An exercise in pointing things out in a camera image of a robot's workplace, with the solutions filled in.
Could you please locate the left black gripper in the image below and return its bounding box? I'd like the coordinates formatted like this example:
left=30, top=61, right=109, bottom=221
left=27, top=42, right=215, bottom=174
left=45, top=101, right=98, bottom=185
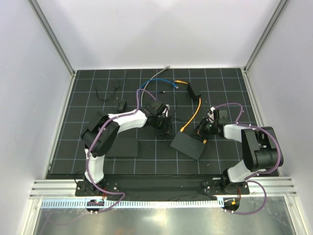
left=152, top=115, right=174, bottom=140

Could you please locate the black power adapter block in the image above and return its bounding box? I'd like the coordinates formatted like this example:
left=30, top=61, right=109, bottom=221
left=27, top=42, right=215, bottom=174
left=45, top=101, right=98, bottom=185
left=187, top=82, right=201, bottom=100

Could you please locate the thin black power cable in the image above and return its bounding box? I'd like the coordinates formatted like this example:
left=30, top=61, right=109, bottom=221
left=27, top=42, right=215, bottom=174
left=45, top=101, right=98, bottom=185
left=95, top=78, right=125, bottom=111

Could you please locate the orange ethernet cable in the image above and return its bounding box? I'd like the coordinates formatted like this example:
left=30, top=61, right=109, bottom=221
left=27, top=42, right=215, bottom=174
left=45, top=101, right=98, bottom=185
left=174, top=79, right=208, bottom=144

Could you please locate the blue ethernet cable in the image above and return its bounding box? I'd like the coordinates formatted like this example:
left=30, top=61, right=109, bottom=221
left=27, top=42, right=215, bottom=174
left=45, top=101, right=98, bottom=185
left=140, top=79, right=179, bottom=91

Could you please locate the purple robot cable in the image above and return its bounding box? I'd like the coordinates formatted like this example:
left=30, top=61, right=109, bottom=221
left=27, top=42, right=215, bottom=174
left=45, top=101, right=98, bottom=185
left=215, top=102, right=282, bottom=215
left=84, top=89, right=157, bottom=212

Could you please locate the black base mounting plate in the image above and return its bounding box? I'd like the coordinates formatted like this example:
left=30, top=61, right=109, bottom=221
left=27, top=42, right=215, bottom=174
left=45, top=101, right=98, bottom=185
left=75, top=174, right=250, bottom=201

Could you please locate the gray ethernet cable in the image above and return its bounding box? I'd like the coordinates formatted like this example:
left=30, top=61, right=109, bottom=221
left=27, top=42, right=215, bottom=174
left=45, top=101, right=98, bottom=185
left=139, top=65, right=171, bottom=108

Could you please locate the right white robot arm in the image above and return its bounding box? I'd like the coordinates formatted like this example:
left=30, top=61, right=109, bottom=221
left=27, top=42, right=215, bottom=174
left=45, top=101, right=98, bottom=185
left=194, top=107, right=284, bottom=194

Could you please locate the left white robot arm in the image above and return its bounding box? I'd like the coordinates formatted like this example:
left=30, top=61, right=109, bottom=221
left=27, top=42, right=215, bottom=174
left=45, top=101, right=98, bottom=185
left=81, top=100, right=172, bottom=196

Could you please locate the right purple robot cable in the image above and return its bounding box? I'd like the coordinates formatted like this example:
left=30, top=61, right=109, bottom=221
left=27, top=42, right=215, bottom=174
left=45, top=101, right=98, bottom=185
left=215, top=102, right=282, bottom=215

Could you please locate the white slotted cable duct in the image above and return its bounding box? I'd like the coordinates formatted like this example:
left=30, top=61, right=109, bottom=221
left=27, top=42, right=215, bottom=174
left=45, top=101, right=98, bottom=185
left=41, top=198, right=224, bottom=210

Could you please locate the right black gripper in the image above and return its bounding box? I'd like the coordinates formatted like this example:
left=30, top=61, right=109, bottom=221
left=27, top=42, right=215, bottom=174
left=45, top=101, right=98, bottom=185
left=188, top=117, right=218, bottom=141

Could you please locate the black network switch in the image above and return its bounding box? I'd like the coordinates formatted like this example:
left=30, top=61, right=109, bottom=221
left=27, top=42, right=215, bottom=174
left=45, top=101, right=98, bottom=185
left=106, top=139, right=138, bottom=158
left=170, top=132, right=205, bottom=160

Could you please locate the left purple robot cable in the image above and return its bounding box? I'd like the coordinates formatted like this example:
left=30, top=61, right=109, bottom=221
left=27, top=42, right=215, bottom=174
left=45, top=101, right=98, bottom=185
left=84, top=89, right=157, bottom=212

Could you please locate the black cable with plug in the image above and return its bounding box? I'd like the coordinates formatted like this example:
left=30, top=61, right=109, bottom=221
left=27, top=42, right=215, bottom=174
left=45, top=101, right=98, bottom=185
left=157, top=80, right=191, bottom=123

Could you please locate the black grid mat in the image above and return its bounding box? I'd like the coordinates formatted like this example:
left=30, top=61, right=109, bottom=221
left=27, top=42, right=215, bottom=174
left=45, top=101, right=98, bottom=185
left=47, top=68, right=257, bottom=179

